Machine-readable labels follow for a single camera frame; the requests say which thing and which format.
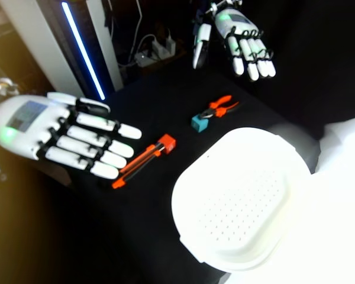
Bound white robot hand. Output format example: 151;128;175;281
192;8;276;81
0;91;143;180

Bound orange and black pliers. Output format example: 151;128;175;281
200;95;240;120

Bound orange and black utility knife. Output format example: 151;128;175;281
111;144;162;189

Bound white perforated tray with pliers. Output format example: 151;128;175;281
170;127;312;272

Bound white power strip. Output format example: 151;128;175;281
151;37;178;57

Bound white column with blue light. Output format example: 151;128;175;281
0;0;124;101

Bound white power adapter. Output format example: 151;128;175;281
135;52;155;67

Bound blue wooden block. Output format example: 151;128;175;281
191;114;210;133

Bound black table cloth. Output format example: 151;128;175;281
32;59;323;284

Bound white cable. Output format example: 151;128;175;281
126;0;156;64

